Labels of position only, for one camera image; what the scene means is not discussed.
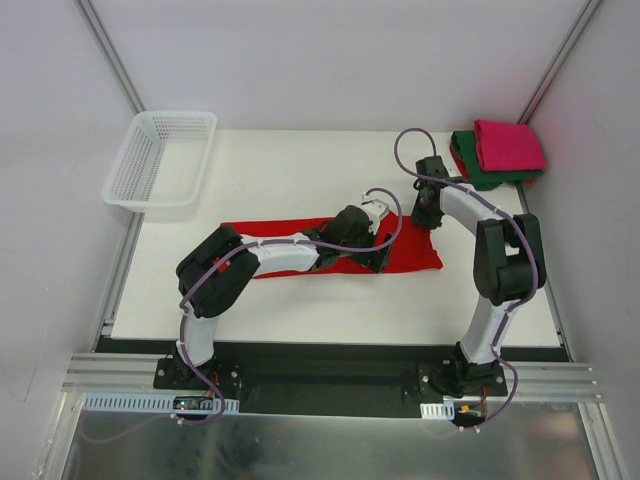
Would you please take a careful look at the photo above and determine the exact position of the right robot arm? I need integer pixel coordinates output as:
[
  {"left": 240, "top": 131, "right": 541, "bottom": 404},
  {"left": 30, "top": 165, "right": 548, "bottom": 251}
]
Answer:
[{"left": 411, "top": 156, "right": 546, "bottom": 398}]

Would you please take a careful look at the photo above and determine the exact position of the purple cable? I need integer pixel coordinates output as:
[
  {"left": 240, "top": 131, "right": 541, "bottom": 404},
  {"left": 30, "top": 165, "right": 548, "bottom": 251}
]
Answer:
[
  {"left": 79, "top": 187, "right": 404, "bottom": 444},
  {"left": 393, "top": 128, "right": 542, "bottom": 436}
]

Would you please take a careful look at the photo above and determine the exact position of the white plastic basket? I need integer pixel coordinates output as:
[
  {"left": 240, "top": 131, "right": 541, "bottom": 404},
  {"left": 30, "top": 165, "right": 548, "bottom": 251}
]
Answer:
[{"left": 102, "top": 110, "right": 217, "bottom": 215}]

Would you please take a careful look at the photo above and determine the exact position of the green folded t-shirt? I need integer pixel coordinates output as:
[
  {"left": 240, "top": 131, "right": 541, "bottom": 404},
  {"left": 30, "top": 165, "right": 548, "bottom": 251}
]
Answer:
[{"left": 450, "top": 130, "right": 544, "bottom": 191}]

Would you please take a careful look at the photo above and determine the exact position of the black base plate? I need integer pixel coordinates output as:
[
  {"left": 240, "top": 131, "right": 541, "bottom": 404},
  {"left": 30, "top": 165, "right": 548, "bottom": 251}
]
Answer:
[{"left": 153, "top": 341, "right": 507, "bottom": 418}]

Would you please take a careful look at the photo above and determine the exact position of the pink folded t-shirt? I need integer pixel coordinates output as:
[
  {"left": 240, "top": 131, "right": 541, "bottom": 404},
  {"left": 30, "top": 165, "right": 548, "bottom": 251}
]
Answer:
[{"left": 473, "top": 119, "right": 547, "bottom": 172}]

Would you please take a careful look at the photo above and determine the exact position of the right cable duct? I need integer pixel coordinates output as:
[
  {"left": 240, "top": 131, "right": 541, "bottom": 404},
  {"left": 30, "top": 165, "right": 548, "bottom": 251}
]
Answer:
[{"left": 420, "top": 401, "right": 455, "bottom": 421}]

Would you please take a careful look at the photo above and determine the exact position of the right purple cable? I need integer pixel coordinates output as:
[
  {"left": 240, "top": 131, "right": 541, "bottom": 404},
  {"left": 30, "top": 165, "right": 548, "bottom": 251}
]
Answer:
[{"left": 393, "top": 128, "right": 542, "bottom": 436}]

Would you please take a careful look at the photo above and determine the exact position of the red folded t-shirt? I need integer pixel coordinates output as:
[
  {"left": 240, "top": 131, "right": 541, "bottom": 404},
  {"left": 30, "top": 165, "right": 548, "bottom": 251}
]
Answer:
[{"left": 449, "top": 144, "right": 469, "bottom": 180}]

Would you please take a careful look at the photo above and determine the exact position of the red t-shirt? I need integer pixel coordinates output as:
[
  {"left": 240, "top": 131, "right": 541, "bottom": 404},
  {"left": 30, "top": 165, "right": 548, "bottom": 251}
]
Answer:
[
  {"left": 224, "top": 215, "right": 443, "bottom": 279},
  {"left": 449, "top": 144, "right": 469, "bottom": 180}
]

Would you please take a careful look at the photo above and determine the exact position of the left cable duct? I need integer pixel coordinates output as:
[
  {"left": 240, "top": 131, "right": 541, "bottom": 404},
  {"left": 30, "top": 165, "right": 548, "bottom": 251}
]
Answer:
[{"left": 83, "top": 393, "right": 222, "bottom": 415}]

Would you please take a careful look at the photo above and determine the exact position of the cable duct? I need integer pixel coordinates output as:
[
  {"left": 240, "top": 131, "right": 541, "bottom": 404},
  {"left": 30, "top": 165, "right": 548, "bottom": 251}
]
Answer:
[
  {"left": 83, "top": 393, "right": 222, "bottom": 415},
  {"left": 420, "top": 401, "right": 455, "bottom": 421}
]

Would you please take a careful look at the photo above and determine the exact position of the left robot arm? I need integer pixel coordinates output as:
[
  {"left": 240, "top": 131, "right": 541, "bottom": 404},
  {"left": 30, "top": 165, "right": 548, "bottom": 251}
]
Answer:
[{"left": 176, "top": 200, "right": 398, "bottom": 389}]

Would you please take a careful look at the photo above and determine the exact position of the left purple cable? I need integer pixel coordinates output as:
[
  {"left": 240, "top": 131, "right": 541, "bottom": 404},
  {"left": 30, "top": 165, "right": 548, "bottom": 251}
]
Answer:
[{"left": 79, "top": 187, "right": 404, "bottom": 444}]

